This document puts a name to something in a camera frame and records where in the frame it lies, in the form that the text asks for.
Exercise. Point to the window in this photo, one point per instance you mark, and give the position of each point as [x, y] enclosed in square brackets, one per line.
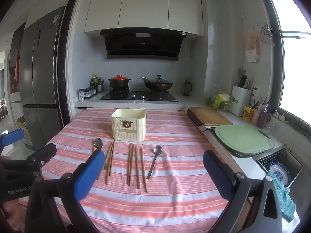
[289, 53]

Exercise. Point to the black range hood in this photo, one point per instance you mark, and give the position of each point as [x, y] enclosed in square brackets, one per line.
[143, 45]

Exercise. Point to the white label spice jar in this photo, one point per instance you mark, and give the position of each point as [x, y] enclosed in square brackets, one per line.
[81, 94]

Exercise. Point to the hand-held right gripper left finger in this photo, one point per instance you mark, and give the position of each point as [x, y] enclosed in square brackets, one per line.
[88, 174]

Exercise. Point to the black clay pot red lid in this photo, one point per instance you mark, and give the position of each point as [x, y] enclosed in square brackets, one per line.
[119, 82]

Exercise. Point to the blue patterned bowl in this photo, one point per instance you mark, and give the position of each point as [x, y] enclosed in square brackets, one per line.
[279, 171]

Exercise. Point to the yellow printed cup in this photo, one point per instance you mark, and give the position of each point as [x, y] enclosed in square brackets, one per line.
[248, 113]

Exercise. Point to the pink striped tablecloth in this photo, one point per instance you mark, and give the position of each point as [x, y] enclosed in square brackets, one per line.
[170, 199]

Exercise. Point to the garlic bulbs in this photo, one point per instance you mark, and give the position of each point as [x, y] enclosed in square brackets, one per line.
[279, 116]

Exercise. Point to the wok with glass lid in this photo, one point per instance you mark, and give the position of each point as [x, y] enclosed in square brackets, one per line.
[157, 83]

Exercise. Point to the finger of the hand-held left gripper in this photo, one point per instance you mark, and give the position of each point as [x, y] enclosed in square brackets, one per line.
[43, 154]
[13, 136]

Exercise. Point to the teal dish cloth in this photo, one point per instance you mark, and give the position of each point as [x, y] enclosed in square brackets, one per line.
[283, 196]

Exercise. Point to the yellow green plastic bags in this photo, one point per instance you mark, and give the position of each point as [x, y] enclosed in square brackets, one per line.
[218, 99]

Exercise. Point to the white wall cabinets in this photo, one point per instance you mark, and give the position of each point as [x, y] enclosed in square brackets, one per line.
[143, 6]

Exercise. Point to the metal spoon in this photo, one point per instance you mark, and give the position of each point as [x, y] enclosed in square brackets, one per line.
[98, 142]
[155, 157]

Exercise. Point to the cream ribbed utensil box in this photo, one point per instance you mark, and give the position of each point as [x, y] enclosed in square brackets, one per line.
[129, 125]

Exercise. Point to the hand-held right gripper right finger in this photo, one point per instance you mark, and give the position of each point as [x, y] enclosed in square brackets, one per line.
[215, 172]

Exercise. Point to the white knife block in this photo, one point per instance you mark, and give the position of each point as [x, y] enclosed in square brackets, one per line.
[239, 100]

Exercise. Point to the spice jar rack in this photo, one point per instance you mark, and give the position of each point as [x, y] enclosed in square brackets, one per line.
[90, 92]

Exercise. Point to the grey refrigerator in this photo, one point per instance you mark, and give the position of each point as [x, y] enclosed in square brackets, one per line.
[38, 77]

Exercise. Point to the green cutting board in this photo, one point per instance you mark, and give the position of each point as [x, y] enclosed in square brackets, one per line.
[243, 139]

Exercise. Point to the dark sauce bottle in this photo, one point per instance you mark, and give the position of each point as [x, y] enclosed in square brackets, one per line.
[100, 85]

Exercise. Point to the paper wall hanging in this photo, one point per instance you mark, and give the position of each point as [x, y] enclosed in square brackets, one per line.
[253, 46]

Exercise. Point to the wooden cutting board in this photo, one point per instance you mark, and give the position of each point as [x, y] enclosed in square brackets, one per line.
[210, 116]

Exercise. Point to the cardboard box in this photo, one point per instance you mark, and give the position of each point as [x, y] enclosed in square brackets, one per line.
[25, 133]

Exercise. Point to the wooden chopstick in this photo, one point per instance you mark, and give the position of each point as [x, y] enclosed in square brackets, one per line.
[112, 159]
[107, 159]
[143, 170]
[129, 165]
[109, 163]
[137, 167]

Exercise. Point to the purple bottle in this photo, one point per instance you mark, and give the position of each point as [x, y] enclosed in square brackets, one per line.
[263, 117]

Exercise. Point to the black gas stove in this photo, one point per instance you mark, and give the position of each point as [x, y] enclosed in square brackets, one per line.
[138, 96]

